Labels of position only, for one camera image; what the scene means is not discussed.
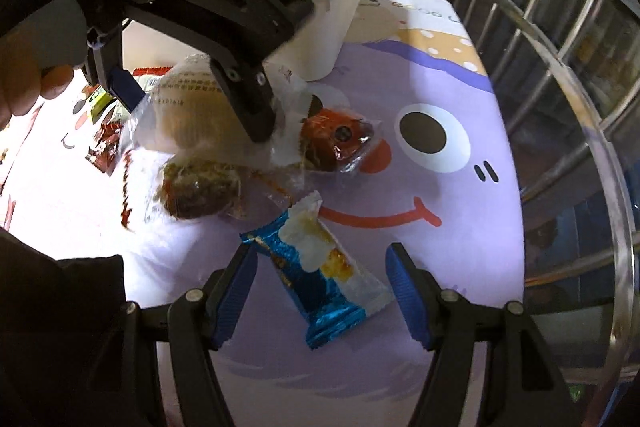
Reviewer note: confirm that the small green snack packet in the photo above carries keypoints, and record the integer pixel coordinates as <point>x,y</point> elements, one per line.
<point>97,104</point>

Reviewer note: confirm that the blue snack packet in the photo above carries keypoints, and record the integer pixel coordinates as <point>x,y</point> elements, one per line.
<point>320,287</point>

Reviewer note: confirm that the person's left hand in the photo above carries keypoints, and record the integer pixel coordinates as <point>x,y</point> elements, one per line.
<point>20,87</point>

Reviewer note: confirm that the red round chocolate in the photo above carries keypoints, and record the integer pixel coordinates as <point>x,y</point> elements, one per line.
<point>335,137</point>

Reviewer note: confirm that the metal window grille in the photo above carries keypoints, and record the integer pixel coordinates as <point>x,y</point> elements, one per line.
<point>617,257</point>

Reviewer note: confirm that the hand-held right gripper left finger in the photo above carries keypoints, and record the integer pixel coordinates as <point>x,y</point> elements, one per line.
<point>232,302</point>

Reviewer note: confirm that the white plastic storage bin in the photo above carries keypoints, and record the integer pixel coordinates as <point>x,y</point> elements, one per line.
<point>320,32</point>

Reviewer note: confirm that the clear packet of brown nuts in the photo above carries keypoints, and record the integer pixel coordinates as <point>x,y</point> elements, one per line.
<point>200,187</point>

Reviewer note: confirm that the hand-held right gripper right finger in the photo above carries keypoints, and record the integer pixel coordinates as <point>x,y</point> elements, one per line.
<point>407,302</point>

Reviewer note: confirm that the clear bread packet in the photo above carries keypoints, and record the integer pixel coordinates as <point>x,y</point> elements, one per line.
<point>185,107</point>

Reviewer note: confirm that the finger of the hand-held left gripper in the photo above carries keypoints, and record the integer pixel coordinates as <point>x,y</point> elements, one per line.
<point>250,107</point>
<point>125,87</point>

